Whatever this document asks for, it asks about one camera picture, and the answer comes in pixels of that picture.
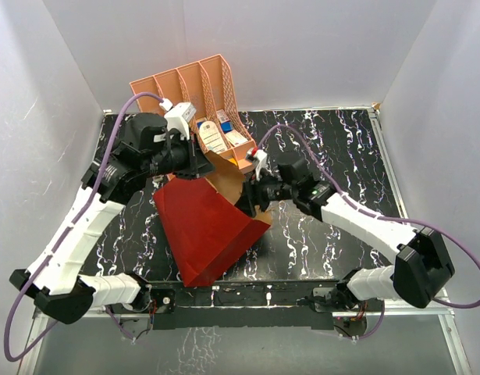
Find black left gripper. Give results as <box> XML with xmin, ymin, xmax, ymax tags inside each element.
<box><xmin>144</xmin><ymin>130</ymin><xmax>216</xmax><ymax>180</ymax></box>

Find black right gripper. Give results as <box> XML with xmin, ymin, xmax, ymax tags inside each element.
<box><xmin>229</xmin><ymin>168</ymin><xmax>297</xmax><ymax>218</ymax></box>

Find red brown paper bag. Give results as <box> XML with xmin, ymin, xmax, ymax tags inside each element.
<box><xmin>153</xmin><ymin>152</ymin><xmax>272</xmax><ymax>287</ymax></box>

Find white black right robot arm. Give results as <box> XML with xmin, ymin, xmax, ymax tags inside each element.
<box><xmin>236</xmin><ymin>148</ymin><xmax>455</xmax><ymax>310</ymax></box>

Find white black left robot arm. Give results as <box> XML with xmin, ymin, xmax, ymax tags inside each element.
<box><xmin>9</xmin><ymin>109</ymin><xmax>214</xmax><ymax>324</ymax></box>

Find white label card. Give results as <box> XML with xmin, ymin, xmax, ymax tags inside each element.
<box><xmin>199</xmin><ymin>120</ymin><xmax>228</xmax><ymax>154</ymax></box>

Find pink plastic desk organizer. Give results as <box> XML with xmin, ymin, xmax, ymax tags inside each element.
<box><xmin>129</xmin><ymin>53</ymin><xmax>259</xmax><ymax>183</ymax></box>

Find white small box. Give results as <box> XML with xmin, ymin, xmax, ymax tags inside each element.
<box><xmin>225</xmin><ymin>130</ymin><xmax>248</xmax><ymax>147</ymax></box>

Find blue small box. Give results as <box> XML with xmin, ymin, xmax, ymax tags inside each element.
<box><xmin>221</xmin><ymin>121</ymin><xmax>233</xmax><ymax>134</ymax></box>

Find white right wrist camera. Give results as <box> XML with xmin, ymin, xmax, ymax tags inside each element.
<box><xmin>246</xmin><ymin>147</ymin><xmax>268</xmax><ymax>180</ymax></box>

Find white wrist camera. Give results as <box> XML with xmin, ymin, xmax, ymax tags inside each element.
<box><xmin>164</xmin><ymin>102</ymin><xmax>196</xmax><ymax>141</ymax></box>
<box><xmin>246</xmin><ymin>147</ymin><xmax>268</xmax><ymax>180</ymax></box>

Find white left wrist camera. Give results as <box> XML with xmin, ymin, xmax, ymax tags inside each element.
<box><xmin>164</xmin><ymin>102</ymin><xmax>196</xmax><ymax>141</ymax></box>

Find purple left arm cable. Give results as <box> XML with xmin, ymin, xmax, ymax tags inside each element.
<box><xmin>3</xmin><ymin>91</ymin><xmax>174</xmax><ymax>363</ymax></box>

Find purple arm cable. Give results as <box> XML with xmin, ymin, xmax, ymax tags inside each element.
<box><xmin>3</xmin><ymin>91</ymin><xmax>174</xmax><ymax>363</ymax></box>
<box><xmin>257</xmin><ymin>123</ymin><xmax>480</xmax><ymax>310</ymax></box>

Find black mounting base rail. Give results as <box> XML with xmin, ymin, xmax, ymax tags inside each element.
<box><xmin>151</xmin><ymin>280</ymin><xmax>358</xmax><ymax>330</ymax></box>

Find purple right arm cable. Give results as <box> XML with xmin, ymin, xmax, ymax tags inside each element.
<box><xmin>257</xmin><ymin>123</ymin><xmax>480</xmax><ymax>310</ymax></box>

